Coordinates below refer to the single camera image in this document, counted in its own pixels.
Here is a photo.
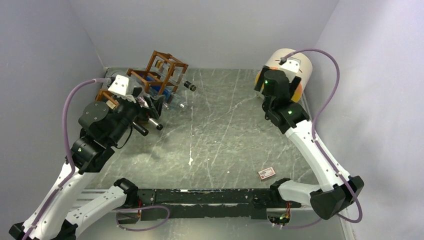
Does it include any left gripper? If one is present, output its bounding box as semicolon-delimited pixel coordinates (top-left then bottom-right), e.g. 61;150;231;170
108;86;165;144

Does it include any brown wooden wine rack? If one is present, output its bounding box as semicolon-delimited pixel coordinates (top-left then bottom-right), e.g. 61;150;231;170
105;50;197;110

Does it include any dark small bottle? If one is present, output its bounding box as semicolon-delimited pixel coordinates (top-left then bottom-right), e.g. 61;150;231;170
183;80;197;92

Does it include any green glass wine bottle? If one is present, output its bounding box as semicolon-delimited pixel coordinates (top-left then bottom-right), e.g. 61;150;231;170
148;117;163;131

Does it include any clear square glass bottle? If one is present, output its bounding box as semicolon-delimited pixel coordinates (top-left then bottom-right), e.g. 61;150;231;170
155;60;185;85

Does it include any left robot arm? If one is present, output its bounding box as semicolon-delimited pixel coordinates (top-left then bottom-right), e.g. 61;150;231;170
9;96;163;240

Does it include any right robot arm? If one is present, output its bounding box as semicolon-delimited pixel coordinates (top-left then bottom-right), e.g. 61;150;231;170
260;69;364;220

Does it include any blue plastic water bottle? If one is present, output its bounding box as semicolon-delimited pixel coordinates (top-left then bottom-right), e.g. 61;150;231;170
141;73;187;109

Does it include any cream orange cylindrical box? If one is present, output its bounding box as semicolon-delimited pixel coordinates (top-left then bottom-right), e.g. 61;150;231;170
254;48;313;103

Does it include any small red white box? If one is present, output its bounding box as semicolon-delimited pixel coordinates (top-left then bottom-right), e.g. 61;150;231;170
257;167;276;181

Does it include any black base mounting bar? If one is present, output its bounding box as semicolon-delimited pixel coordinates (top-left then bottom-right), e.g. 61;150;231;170
117;188;302;221

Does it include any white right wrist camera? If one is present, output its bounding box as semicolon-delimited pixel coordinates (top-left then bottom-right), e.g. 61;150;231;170
278;57;301;82

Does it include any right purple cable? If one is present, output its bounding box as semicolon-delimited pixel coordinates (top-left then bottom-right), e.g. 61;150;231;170
279;48;364;230

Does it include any purple cable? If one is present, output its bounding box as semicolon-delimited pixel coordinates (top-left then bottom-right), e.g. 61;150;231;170
279;48;364;230
21;77;171;240

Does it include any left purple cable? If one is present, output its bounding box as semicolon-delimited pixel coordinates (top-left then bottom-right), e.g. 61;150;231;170
21;77;171;240

